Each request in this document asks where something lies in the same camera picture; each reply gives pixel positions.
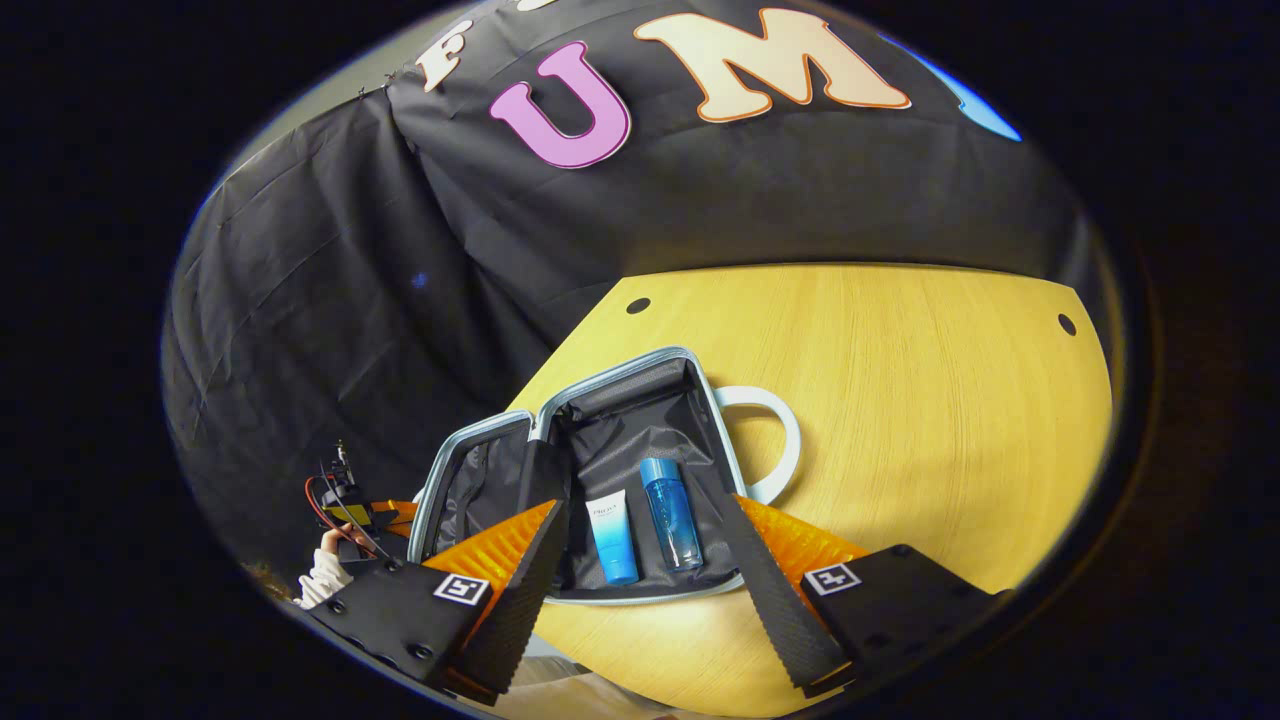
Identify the blue cap clear bottle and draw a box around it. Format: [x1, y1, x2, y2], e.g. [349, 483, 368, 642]
[639, 457, 705, 573]

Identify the blue and white tube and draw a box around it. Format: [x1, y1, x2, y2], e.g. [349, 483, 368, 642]
[584, 489, 640, 587]

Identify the red cable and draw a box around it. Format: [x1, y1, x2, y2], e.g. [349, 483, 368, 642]
[304, 475, 391, 561]

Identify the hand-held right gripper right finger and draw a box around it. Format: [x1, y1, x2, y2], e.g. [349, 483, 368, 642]
[720, 492, 1006, 701]

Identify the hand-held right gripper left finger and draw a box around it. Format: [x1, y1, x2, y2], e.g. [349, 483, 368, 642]
[300, 500, 569, 707]

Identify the white suitcase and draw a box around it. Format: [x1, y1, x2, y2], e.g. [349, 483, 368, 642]
[407, 346, 804, 607]

